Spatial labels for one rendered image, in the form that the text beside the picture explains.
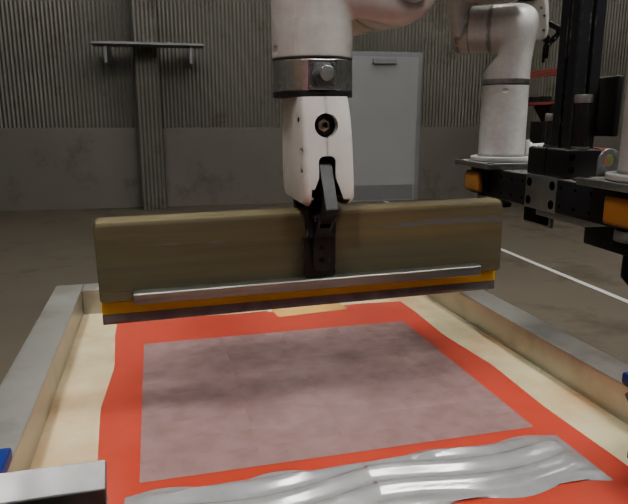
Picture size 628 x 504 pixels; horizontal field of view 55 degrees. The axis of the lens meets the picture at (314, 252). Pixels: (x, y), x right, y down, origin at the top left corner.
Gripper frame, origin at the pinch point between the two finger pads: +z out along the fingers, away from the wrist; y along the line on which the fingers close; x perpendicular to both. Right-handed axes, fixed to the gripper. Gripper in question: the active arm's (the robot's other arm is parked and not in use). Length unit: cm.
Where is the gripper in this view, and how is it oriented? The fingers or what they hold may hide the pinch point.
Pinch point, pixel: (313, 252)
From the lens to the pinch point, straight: 60.7
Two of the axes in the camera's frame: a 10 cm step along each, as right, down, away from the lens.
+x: -9.7, 0.6, -2.4
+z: 0.1, 9.8, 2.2
